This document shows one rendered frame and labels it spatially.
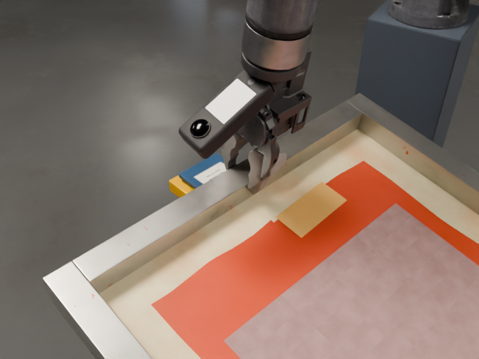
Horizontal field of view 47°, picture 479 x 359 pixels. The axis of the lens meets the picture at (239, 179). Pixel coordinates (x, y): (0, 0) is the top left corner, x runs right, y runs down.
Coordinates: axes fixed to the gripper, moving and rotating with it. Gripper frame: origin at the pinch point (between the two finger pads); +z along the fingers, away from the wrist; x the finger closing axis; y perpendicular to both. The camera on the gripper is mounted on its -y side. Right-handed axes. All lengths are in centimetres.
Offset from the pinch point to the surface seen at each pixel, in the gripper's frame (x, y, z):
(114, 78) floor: 196, 103, 148
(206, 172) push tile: 18.2, 11.4, 21.2
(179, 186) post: 19.8, 6.1, 23.3
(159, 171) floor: 109, 70, 134
